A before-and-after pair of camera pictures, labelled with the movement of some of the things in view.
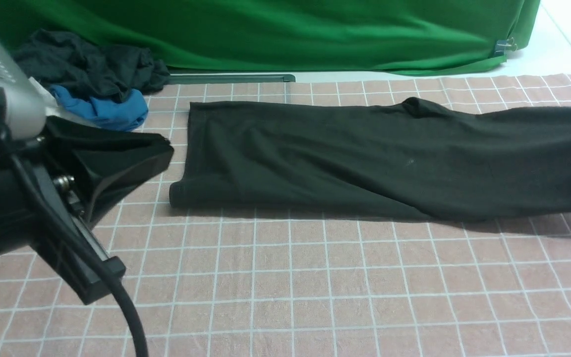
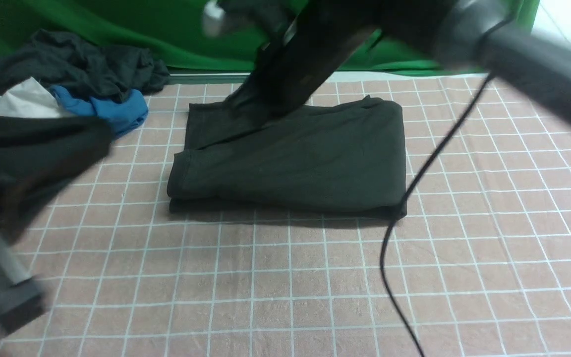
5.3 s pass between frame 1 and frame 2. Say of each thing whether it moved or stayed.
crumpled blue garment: stayed
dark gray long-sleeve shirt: moved
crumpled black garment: stayed
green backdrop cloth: stayed
